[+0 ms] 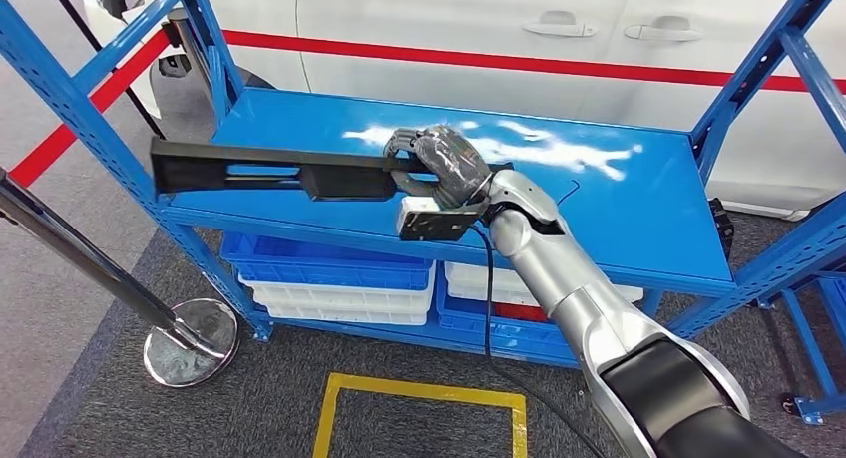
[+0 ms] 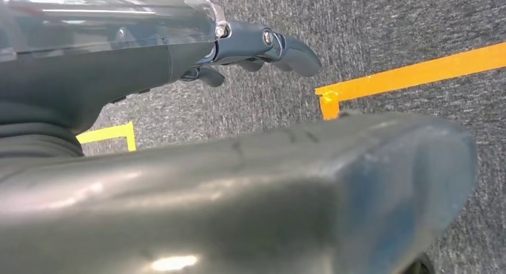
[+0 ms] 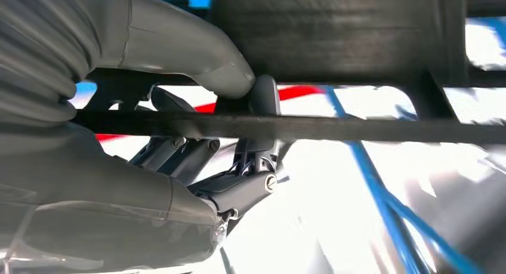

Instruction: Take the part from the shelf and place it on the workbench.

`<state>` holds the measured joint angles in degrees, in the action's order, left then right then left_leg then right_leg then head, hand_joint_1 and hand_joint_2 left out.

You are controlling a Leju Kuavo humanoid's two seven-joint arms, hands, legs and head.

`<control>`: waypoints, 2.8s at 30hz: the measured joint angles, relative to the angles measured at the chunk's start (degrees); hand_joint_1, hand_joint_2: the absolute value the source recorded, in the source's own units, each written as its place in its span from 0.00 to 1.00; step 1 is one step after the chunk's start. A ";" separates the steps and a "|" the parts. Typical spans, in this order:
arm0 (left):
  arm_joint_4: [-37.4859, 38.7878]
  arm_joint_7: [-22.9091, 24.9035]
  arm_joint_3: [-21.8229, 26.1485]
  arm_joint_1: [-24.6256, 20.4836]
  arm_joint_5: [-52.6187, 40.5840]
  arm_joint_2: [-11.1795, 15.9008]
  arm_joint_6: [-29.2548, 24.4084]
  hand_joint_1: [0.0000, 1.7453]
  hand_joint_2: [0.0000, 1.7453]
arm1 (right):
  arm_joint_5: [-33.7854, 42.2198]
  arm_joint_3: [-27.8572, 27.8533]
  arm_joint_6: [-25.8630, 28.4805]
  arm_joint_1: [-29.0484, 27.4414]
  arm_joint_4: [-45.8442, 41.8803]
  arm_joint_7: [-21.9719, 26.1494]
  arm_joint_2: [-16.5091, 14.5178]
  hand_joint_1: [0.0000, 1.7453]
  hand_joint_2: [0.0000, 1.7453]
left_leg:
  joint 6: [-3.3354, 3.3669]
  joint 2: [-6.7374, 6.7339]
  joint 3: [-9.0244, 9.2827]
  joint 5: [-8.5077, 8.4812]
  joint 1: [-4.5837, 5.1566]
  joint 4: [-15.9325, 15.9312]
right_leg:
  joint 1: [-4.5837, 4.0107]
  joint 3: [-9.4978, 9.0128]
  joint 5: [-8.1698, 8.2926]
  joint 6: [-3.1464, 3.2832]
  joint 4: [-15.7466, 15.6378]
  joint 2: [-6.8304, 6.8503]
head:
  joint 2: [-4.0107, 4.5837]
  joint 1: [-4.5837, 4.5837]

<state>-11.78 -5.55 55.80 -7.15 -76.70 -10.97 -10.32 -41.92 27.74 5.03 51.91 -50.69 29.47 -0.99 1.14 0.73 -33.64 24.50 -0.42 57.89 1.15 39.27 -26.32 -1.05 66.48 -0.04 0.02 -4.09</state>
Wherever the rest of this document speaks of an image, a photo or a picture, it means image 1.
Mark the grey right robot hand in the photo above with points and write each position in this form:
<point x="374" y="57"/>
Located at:
<point x="449" y="161"/>

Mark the black plastic panel part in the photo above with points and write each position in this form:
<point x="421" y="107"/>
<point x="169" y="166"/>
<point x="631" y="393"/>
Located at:
<point x="198" y="167"/>

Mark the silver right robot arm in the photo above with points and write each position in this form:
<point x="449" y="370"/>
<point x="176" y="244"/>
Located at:
<point x="568" y="283"/>

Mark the blue metal shelf rack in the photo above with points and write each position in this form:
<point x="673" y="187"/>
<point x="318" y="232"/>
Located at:
<point x="803" y="349"/>
<point x="628" y="204"/>

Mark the red barrier belt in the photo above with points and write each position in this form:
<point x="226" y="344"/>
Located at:
<point x="59" y="141"/>
<point x="463" y="57"/>

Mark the white car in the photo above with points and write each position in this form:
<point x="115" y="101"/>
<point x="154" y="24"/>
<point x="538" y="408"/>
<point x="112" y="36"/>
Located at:
<point x="429" y="19"/>

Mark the red item in crate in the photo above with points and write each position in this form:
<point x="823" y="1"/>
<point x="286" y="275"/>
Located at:
<point x="522" y="313"/>

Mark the black object behind rack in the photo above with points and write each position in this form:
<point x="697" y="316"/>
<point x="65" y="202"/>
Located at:
<point x="722" y="227"/>

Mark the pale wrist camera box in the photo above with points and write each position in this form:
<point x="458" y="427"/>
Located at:
<point x="429" y="220"/>

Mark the grey stanchion post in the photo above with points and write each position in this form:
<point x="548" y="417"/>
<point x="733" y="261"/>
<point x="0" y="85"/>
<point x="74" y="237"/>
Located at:
<point x="175" y="25"/>

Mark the thin black stanchion post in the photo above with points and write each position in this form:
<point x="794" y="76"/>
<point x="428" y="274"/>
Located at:
<point x="99" y="48"/>

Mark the chrome stanchion post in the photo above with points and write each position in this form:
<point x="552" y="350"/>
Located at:
<point x="86" y="263"/>

